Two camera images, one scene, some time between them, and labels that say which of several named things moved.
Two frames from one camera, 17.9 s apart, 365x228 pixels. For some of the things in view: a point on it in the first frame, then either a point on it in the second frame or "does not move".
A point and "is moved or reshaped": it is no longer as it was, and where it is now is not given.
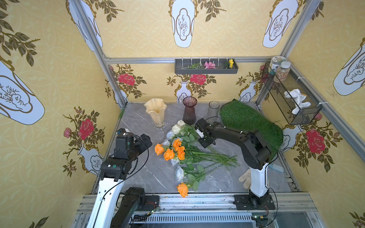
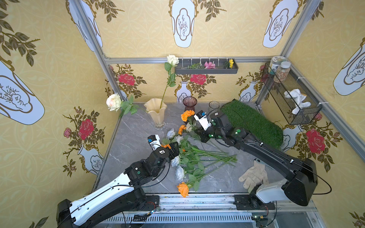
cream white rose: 190,130 to 114,101
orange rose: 158,149 is moved or reshaped
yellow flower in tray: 231,62 does not move
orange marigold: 181,153 to 182,127
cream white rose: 188,138 to 172,60
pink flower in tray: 209,65 does not move
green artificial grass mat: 243,116 does not move
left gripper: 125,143 to 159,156
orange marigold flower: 176,143 is moved or reshaped
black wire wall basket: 298,103 does not move
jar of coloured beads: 283,72 does not move
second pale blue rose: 174,162 does not move
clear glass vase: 213,110 does not move
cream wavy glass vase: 156,108 does not move
